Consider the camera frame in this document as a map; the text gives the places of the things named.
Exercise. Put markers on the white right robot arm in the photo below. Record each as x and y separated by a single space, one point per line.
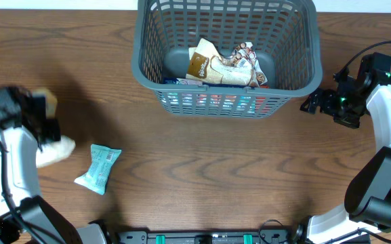
366 210

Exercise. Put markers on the beige brown Pantree bag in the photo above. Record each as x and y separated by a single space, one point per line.
244 56

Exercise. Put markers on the beige paper pouch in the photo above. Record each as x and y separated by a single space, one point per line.
58 150

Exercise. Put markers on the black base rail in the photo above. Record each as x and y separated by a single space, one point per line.
276 234

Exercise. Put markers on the orange snack bag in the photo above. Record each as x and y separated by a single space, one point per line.
259 100

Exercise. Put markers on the colourful Kleenex tissue multipack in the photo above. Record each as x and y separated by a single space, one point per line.
207 104

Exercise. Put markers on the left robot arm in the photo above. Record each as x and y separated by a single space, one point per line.
30 137

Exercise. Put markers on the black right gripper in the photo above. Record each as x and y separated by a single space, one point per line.
325 106

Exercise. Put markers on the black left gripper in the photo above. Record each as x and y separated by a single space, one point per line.
54 129

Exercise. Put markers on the teal snack packet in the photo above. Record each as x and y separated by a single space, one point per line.
96 177

